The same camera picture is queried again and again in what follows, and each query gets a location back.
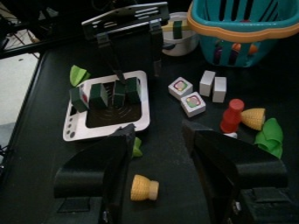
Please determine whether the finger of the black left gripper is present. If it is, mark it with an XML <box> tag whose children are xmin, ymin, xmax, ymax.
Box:
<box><xmin>150</xmin><ymin>18</ymin><xmax>165</xmax><ymax>79</ymax></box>
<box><xmin>97</xmin><ymin>31</ymin><xmax>127</xmax><ymax>86</ymax></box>

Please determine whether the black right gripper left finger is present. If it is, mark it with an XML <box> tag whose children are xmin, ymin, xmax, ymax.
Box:
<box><xmin>53</xmin><ymin>123</ymin><xmax>137</xmax><ymax>224</ymax></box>

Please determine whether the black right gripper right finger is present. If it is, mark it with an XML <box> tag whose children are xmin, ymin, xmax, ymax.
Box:
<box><xmin>182</xmin><ymin>119</ymin><xmax>289</xmax><ymax>224</ymax></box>

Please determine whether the yellow sushi green band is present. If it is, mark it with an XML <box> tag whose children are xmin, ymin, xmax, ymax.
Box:
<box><xmin>162</xmin><ymin>19</ymin><xmax>195</xmax><ymax>40</ymax></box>

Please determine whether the white sushi roll block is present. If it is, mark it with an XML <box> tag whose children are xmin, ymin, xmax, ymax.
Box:
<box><xmin>179</xmin><ymin>91</ymin><xmax>209</xmax><ymax>118</ymax></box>
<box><xmin>167</xmin><ymin>76</ymin><xmax>194</xmax><ymax>102</ymax></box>

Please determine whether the green sushi piece red-white face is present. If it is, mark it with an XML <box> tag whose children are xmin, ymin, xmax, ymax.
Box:
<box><xmin>70</xmin><ymin>86</ymin><xmax>91</xmax><ymax>114</ymax></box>

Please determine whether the white toy pot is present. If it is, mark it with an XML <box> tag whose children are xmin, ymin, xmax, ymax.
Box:
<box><xmin>161</xmin><ymin>11</ymin><xmax>202</xmax><ymax>57</ymax></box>

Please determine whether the green toy leaf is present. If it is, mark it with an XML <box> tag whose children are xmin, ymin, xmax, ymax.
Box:
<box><xmin>70</xmin><ymin>64</ymin><xmax>93</xmax><ymax>88</ymax></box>
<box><xmin>131</xmin><ymin>136</ymin><xmax>145</xmax><ymax>158</ymax></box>

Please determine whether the white toy stove tray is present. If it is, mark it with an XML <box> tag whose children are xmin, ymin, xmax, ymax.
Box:
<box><xmin>62</xmin><ymin>69</ymin><xmax>153</xmax><ymax>143</ymax></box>

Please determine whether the toy corn with green husk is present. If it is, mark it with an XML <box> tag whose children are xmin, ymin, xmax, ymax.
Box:
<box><xmin>240</xmin><ymin>107</ymin><xmax>286</xmax><ymax>160</ymax></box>

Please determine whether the purple toy vegetable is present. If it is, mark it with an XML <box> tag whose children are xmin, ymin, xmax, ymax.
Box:
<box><xmin>213</xmin><ymin>45</ymin><xmax>225</xmax><ymax>66</ymax></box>

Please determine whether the red toy ketchup bottle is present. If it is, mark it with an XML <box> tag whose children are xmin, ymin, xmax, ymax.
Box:
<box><xmin>220</xmin><ymin>98</ymin><xmax>248</xmax><ymax>140</ymax></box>

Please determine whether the plain white block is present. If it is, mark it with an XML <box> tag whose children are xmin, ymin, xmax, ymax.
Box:
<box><xmin>211</xmin><ymin>76</ymin><xmax>229</xmax><ymax>104</ymax></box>
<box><xmin>199</xmin><ymin>70</ymin><xmax>218</xmax><ymax>97</ymax></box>

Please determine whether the orange toy fruit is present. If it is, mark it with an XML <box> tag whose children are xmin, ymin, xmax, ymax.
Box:
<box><xmin>230</xmin><ymin>42</ymin><xmax>260</xmax><ymax>55</ymax></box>

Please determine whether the teal basket orange rim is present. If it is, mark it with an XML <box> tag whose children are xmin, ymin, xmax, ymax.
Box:
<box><xmin>186</xmin><ymin>0</ymin><xmax>299</xmax><ymax>68</ymax></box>

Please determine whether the black metal frame bar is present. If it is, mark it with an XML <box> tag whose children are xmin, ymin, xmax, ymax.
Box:
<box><xmin>0</xmin><ymin>32</ymin><xmax>86</xmax><ymax>60</ymax></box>

